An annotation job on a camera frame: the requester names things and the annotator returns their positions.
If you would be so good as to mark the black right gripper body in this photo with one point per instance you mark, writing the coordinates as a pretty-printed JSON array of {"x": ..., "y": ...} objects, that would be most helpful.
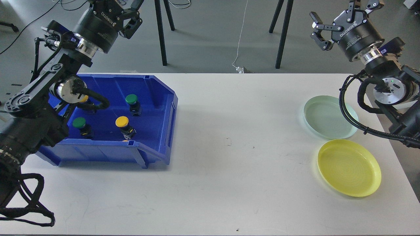
[{"x": 355, "y": 36}]

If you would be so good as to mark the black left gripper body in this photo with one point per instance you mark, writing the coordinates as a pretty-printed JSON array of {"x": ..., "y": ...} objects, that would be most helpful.
[{"x": 102, "y": 23}]

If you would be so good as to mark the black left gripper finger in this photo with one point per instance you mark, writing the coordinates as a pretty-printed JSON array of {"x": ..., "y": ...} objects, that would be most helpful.
[
  {"x": 131, "y": 27},
  {"x": 135, "y": 6}
]

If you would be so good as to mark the yellow push button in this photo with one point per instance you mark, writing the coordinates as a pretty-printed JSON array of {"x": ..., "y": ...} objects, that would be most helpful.
[
  {"x": 86, "y": 101},
  {"x": 126, "y": 129}
]

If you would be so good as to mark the green push button front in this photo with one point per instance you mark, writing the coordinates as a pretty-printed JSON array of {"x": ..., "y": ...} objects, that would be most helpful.
[{"x": 83, "y": 127}]

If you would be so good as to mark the green push button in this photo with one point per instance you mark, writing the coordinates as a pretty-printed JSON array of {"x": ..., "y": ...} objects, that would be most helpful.
[
  {"x": 83, "y": 127},
  {"x": 134, "y": 104}
]

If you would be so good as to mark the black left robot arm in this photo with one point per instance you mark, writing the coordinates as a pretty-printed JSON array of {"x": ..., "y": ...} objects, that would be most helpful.
[{"x": 40, "y": 111}]

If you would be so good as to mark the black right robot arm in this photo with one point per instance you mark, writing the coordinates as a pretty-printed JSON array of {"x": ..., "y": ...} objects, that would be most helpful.
[{"x": 387, "y": 87}]

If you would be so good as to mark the green push button back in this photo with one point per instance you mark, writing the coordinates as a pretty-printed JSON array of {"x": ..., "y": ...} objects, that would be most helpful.
[{"x": 134, "y": 104}]

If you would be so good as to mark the light green plate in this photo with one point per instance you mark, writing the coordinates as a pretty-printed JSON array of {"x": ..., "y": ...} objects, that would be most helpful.
[{"x": 323, "y": 116}]

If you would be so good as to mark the yellow plate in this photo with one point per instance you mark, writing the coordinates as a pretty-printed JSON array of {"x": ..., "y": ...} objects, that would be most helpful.
[{"x": 349, "y": 168}]

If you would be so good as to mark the black tripod legs left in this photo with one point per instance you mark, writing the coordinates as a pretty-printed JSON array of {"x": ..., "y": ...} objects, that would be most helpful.
[{"x": 160, "y": 26}]

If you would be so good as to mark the black tripod legs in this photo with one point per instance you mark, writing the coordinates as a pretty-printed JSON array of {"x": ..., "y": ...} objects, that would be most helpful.
[
  {"x": 285, "y": 25},
  {"x": 160, "y": 26}
]

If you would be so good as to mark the black tripod legs right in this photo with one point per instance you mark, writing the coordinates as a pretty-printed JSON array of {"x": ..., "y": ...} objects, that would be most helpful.
[{"x": 285, "y": 25}]

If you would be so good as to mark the blue plastic storage bin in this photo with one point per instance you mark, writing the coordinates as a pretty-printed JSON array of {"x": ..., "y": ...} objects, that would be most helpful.
[{"x": 154, "y": 128}]

